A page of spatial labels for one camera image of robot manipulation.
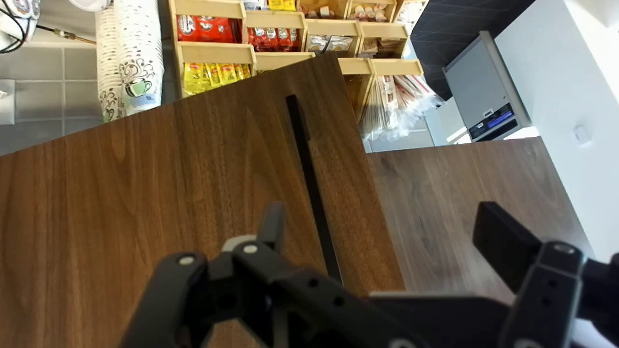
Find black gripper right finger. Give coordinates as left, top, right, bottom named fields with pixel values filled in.
left=472, top=200, right=586, bottom=348

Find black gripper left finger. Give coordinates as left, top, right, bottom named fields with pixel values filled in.
left=120, top=202, right=418, bottom=348

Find dark wood narrow cabinet door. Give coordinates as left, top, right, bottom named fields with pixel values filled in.
left=0, top=55, right=408, bottom=348

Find black bar door handle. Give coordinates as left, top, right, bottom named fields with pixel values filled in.
left=285, top=93, right=347, bottom=287

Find dark wood wide cabinet door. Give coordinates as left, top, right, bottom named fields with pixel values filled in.
left=366, top=136, right=592, bottom=306

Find yellow snack packets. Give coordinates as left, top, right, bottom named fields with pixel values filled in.
left=180, top=60, right=254, bottom=99

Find stainless steel appliance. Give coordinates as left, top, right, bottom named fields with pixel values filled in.
left=441, top=29, right=534, bottom=145

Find wooden tiered snack organizer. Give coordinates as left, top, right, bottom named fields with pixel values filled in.
left=169, top=0, right=426, bottom=126

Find clear plastic packet bag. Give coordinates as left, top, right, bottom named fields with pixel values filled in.
left=360, top=72, right=441, bottom=145

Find dotted paper cup stack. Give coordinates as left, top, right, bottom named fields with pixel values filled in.
left=95, top=0, right=167, bottom=126

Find red snack packets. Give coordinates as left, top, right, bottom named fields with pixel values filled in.
left=176, top=14, right=302, bottom=55

